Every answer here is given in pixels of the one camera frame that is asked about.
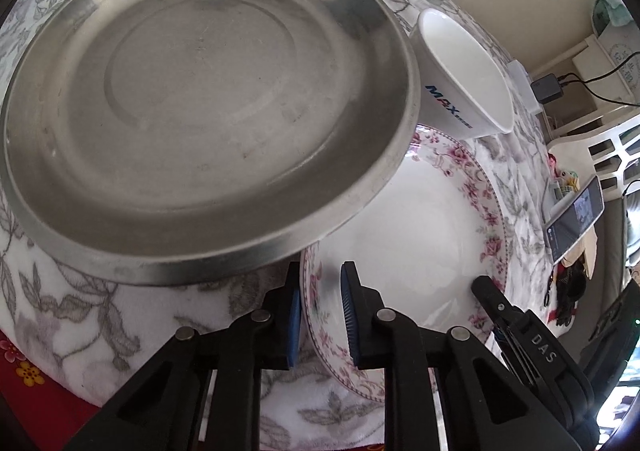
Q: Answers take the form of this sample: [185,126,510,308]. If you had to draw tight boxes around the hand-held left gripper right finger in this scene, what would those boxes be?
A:
[340,260,601,451]

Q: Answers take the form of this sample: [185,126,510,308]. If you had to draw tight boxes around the white bowl with printed logo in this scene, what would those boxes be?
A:
[409,7,516,141]

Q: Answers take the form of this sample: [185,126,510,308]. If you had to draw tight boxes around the stainless steel plate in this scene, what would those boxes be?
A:
[0,0,422,288]

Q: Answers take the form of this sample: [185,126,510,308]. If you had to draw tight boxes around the smartphone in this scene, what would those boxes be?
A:
[544,174,606,264]

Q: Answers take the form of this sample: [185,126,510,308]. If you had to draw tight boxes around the red flowered tablecloth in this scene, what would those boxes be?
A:
[0,331,101,429]

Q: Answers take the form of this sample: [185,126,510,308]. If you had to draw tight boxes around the white plastic chair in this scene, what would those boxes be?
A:
[547,116,640,192]

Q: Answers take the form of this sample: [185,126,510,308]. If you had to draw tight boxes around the green bag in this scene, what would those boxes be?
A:
[592,0,633,37]

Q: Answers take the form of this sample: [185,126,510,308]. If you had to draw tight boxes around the small white box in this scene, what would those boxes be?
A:
[509,60,543,117]

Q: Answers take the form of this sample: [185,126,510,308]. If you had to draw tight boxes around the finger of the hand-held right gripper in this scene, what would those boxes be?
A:
[471,275,593,432]

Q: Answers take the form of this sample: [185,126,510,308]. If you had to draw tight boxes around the white appliance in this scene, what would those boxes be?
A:
[572,26,640,102]

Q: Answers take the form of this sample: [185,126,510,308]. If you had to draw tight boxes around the black cable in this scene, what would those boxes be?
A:
[559,51,640,108]

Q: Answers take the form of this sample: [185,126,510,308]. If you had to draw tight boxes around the grey charger adaptor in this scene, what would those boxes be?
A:
[531,74,563,104]

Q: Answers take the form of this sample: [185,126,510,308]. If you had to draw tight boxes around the black key bunch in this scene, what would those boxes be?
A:
[549,261,588,328]

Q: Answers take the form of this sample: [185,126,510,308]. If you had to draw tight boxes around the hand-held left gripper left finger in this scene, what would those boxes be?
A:
[62,261,304,451]

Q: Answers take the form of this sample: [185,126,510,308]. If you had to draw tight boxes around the grey floral fleece blanket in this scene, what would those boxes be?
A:
[0,0,566,451]

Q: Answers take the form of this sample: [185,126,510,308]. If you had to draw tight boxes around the floral rimmed porcelain plate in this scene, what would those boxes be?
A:
[300,124,512,404]

